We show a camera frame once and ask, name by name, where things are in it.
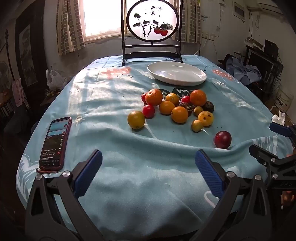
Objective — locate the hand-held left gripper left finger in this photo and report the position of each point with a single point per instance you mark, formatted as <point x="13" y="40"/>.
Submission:
<point x="89" y="171"/>

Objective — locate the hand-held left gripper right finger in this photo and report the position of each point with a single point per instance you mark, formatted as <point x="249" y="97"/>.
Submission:
<point x="208" y="171"/>

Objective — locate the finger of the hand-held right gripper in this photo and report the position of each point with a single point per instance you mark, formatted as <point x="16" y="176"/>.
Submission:
<point x="279" y="128"/>
<point x="263" y="154"/>

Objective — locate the dark red plum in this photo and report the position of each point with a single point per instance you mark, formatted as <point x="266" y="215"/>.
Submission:
<point x="223" y="139"/>

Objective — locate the orange tomato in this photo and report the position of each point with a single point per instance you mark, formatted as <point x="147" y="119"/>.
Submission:
<point x="179" y="114"/>

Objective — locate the dark blackish round fruit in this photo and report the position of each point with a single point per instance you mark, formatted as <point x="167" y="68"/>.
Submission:
<point x="209" y="107"/>

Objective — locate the yellow-green orange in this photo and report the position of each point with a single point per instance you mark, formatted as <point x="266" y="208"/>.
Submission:
<point x="136" y="119"/>

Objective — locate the large rough tangerine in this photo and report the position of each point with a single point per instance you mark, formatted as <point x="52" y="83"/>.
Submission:
<point x="153" y="96"/>
<point x="198" y="97"/>

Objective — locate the red cherry tomato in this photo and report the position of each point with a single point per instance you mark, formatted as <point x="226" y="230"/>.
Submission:
<point x="185" y="99"/>
<point x="148" y="111"/>
<point x="143" y="97"/>

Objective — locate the small smooth orange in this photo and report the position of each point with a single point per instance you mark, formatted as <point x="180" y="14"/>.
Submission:
<point x="166" y="107"/>
<point x="172" y="98"/>

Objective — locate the white oval plate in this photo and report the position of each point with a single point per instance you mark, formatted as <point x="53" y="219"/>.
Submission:
<point x="177" y="73"/>

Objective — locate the person's right hand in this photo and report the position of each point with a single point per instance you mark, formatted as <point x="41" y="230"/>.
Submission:
<point x="288" y="198"/>

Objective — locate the crumpled white tissue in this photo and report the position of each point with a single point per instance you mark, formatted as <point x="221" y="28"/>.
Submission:
<point x="278" y="118"/>

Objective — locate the white plastic bucket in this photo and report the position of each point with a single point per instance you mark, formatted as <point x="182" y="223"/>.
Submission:
<point x="283" y="99"/>

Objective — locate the smartphone in red case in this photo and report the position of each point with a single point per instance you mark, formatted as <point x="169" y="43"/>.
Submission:
<point x="55" y="143"/>

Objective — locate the small yellow loquat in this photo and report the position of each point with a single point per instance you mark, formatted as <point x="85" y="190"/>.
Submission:
<point x="198" y="111"/>
<point x="197" y="125"/>

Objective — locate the yellow spotted fruit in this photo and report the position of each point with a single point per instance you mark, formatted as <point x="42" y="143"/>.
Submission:
<point x="205" y="118"/>

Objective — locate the light blue printed tablecloth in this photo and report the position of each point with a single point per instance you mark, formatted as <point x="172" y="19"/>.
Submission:
<point x="143" y="157"/>

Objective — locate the blue clothing pile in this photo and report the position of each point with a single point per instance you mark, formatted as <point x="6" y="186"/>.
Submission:
<point x="245" y="71"/>

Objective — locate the black monitor stack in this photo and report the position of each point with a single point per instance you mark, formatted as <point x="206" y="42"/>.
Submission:
<point x="263" y="60"/>

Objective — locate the white plastic bag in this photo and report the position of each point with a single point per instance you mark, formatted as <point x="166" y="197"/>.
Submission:
<point x="54" y="80"/>

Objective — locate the pink hanging cloth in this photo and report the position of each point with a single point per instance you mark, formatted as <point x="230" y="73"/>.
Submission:
<point x="18" y="92"/>

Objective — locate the checked beige curtain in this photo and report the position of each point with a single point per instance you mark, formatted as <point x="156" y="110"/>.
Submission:
<point x="69" y="27"/>
<point x="190" y="20"/>

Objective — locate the round painted table screen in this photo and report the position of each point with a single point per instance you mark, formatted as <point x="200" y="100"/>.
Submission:
<point x="152" y="20"/>

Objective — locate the white wall outlet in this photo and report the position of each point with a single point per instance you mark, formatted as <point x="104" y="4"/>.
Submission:
<point x="209" y="36"/>

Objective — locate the white wall vent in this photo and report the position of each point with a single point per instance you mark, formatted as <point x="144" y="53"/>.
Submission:
<point x="238" y="11"/>

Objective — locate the dark framed wall picture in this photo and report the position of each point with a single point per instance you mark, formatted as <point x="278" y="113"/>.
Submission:
<point x="27" y="53"/>

